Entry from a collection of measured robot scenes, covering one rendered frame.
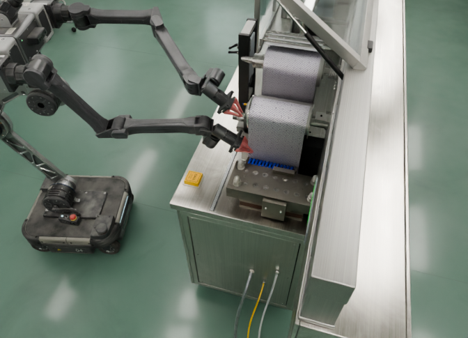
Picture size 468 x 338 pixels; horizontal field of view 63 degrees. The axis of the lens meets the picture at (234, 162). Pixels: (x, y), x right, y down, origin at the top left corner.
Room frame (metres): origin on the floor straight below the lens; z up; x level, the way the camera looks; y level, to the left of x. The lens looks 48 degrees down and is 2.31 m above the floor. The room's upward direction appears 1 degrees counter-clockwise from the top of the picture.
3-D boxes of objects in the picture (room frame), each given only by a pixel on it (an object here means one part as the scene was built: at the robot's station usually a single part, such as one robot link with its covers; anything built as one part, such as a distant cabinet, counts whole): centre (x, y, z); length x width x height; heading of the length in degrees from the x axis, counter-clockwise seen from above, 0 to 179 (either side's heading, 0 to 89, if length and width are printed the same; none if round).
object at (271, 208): (0.95, -0.17, 0.96); 0.10 x 0.03 x 0.11; 73
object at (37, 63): (1.25, 0.76, 1.47); 0.10 x 0.05 x 0.09; 87
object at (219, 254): (2.15, -0.40, 0.43); 2.52 x 0.64 x 0.86; 163
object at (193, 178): (1.18, 0.19, 0.91); 0.07 x 0.07 x 0.02; 73
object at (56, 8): (1.76, 0.80, 1.45); 0.09 x 0.08 x 0.12; 177
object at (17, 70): (1.26, 0.83, 1.45); 0.09 x 0.08 x 0.12; 177
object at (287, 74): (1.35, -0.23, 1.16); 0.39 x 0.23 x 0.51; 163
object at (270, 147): (1.17, -0.18, 1.11); 0.23 x 0.01 x 0.18; 73
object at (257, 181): (1.05, -0.18, 1.00); 0.40 x 0.16 x 0.06; 73
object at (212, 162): (2.15, -0.38, 0.88); 2.52 x 0.66 x 0.04; 163
